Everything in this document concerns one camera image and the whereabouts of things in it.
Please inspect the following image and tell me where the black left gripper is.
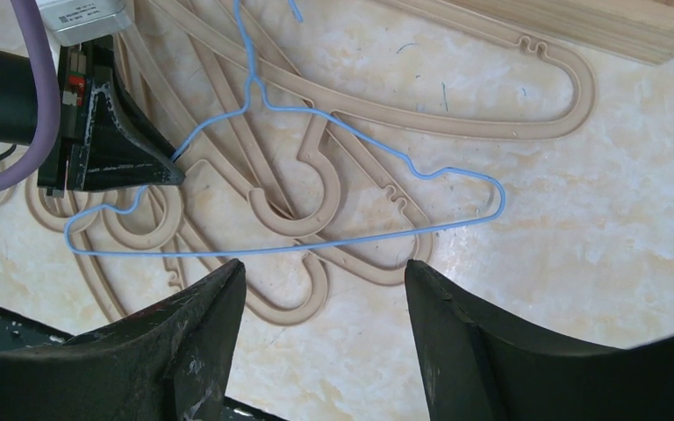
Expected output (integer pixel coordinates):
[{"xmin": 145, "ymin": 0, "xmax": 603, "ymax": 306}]
[{"xmin": 0, "ymin": 36, "xmax": 185, "ymax": 194}]

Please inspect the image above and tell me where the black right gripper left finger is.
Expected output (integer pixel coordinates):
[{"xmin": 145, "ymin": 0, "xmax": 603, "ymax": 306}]
[{"xmin": 0, "ymin": 258, "xmax": 248, "ymax": 421}]

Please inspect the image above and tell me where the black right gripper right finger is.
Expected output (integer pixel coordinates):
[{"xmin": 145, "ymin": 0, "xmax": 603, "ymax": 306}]
[{"xmin": 405, "ymin": 260, "xmax": 674, "ymax": 420}]

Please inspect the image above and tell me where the wooden hanger rack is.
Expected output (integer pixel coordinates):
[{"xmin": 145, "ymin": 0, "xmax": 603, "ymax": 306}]
[{"xmin": 371, "ymin": 0, "xmax": 674, "ymax": 66}]

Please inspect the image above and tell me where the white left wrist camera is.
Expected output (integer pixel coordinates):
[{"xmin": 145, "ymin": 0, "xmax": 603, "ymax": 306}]
[{"xmin": 37, "ymin": 0, "xmax": 135, "ymax": 46}]

